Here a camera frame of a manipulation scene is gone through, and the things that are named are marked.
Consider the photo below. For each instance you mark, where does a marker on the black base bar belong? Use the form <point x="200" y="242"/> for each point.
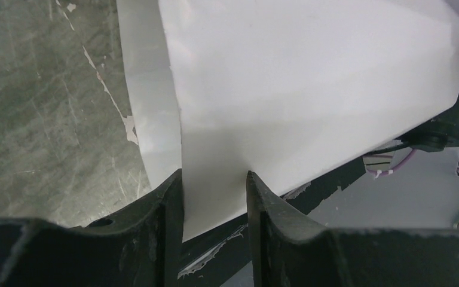
<point x="211" y="258"/>

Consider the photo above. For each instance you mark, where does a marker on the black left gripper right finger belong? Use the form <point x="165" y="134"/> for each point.
<point x="290" y="249"/>

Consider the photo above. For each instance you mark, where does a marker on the white octagonal plastic container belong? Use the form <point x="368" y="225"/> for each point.
<point x="287" y="89"/>

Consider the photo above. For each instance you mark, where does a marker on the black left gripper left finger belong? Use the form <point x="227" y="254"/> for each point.
<point x="138" y="245"/>

